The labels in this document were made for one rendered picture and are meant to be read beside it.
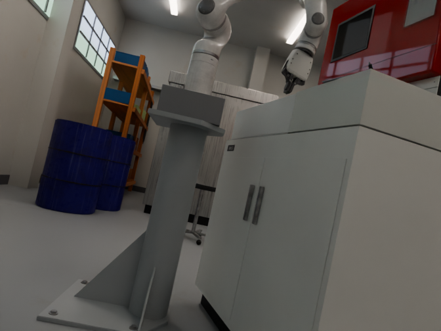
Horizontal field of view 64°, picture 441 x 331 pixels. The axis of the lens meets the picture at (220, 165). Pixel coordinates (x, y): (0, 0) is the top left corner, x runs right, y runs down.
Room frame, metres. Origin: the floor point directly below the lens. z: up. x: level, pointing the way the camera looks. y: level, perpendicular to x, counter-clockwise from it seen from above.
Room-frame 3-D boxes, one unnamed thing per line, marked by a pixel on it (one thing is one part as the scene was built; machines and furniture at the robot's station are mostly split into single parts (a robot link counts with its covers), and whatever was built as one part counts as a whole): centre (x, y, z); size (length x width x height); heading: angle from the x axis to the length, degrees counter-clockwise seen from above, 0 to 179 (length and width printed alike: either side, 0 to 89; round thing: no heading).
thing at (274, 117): (1.48, -0.16, 0.89); 0.55 x 0.09 x 0.14; 19
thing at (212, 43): (1.53, 0.16, 1.23); 0.19 x 0.12 x 0.24; 162
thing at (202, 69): (1.49, 0.16, 1.02); 0.19 x 0.19 x 0.18
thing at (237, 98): (5.17, 0.21, 0.95); 1.47 x 1.16 x 1.90; 93
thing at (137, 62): (6.35, 1.84, 1.15); 2.48 x 0.69 x 2.29; 4
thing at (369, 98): (1.14, -0.56, 0.89); 0.62 x 0.35 x 0.14; 109
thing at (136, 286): (1.48, 0.27, 0.41); 0.51 x 0.44 x 0.82; 94
